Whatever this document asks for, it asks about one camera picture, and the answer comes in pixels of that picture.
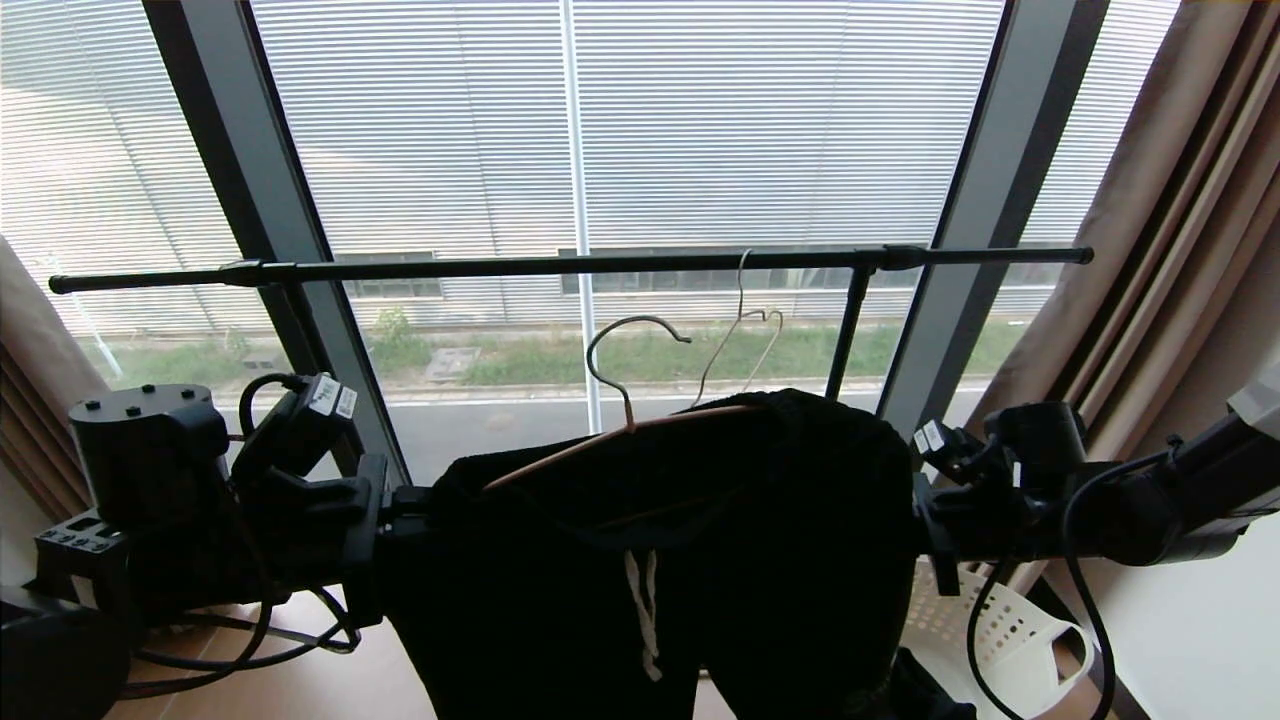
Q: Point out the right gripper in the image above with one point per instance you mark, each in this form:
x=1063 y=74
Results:
x=975 y=525

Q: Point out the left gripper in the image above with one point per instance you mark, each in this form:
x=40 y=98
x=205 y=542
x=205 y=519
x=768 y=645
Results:
x=310 y=530

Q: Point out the black garment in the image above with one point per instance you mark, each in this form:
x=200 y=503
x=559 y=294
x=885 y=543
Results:
x=930 y=695

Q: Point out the pink clothes hanger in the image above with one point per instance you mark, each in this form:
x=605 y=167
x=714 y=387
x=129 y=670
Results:
x=740 y=290
x=560 y=450

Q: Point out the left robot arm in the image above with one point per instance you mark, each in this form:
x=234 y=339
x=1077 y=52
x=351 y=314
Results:
x=140 y=450

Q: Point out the white laundry basket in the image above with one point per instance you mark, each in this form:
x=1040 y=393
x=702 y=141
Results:
x=1010 y=650

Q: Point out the black clothes rack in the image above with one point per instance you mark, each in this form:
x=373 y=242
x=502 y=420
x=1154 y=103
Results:
x=500 y=267

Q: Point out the beige curtain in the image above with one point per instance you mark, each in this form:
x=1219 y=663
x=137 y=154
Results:
x=30 y=340
x=1150 y=200

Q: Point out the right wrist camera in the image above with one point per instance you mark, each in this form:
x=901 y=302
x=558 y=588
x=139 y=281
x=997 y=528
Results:
x=950 y=450

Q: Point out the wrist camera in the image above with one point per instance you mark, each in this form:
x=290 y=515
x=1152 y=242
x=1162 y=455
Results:
x=300 y=420
x=950 y=450

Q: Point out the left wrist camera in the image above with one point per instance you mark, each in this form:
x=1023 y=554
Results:
x=300 y=420

